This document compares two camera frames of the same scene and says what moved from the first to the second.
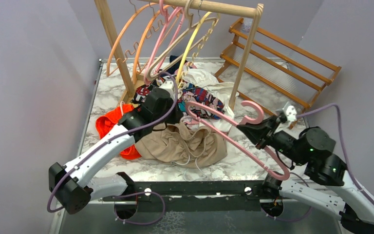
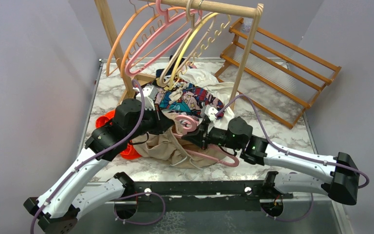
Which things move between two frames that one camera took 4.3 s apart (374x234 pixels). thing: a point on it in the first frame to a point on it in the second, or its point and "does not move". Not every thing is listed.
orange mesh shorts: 108,120 does not move
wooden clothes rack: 128,88 does not move
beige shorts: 182,144 does not move
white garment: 225,92 does not move
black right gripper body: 281,141 to 215,136
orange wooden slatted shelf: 273,70 does not move
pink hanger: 167,13 to 199,15
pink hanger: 252,113 to 193,128
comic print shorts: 197,96 does not move
